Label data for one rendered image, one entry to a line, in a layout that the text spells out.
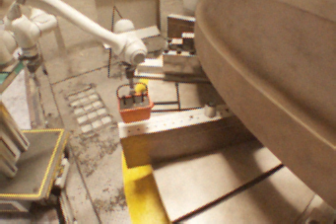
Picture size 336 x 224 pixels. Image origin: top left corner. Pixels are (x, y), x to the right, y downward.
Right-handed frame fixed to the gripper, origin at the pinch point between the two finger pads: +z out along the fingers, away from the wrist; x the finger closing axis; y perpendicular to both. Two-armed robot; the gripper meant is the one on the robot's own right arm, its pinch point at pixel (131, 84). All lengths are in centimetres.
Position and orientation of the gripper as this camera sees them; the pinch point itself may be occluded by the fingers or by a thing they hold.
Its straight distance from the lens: 122.6
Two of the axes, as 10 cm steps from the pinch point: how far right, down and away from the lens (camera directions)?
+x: 2.5, 6.1, -7.5
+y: -9.7, 1.6, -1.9
